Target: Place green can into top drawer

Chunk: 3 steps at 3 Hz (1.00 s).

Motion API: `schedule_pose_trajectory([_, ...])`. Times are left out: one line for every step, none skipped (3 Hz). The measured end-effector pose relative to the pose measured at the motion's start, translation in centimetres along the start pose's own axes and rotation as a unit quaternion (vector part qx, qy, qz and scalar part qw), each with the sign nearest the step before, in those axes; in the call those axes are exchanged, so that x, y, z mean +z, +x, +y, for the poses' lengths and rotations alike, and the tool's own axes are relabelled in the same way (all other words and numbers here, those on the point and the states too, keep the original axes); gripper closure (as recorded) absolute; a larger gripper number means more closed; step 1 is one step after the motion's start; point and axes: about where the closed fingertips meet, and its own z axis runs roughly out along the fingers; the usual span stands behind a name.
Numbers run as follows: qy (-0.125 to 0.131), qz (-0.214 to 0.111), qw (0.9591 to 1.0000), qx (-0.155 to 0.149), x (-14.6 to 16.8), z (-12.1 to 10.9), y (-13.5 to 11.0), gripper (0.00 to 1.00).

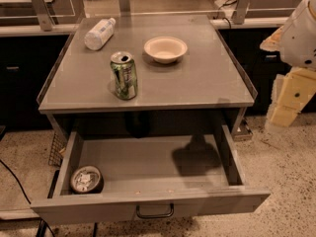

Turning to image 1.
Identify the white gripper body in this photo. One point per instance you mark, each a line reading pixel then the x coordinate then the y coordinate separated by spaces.
pixel 298 39

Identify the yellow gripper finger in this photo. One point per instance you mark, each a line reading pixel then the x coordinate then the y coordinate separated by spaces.
pixel 274 120
pixel 298 88

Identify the green soda can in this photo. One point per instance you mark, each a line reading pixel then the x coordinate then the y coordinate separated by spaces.
pixel 123 66

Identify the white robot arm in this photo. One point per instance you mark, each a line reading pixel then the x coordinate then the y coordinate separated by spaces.
pixel 296 43

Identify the grey cabinet with top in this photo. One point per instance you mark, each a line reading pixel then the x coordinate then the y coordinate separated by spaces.
pixel 206 77

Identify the grey open top drawer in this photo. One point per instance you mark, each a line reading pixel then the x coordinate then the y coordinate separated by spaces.
pixel 198 174

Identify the round tin in drawer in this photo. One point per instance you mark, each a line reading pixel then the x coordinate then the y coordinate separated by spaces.
pixel 87 180

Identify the white paper bowl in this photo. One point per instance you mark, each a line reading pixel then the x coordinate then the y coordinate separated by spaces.
pixel 165 50

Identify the clear plastic water bottle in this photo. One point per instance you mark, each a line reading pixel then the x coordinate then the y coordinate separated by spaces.
pixel 96 38

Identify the dark counter cabinets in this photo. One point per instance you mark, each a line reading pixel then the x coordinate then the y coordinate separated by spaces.
pixel 26 61

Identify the right metal bracket post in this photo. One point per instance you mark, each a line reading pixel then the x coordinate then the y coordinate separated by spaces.
pixel 240 11

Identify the black drawer handle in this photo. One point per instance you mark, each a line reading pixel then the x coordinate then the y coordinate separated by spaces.
pixel 155 211

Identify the wire mesh basket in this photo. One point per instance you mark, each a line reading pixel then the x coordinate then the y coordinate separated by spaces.
pixel 57 151

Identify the left metal bracket post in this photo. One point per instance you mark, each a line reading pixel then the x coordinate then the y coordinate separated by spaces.
pixel 44 18

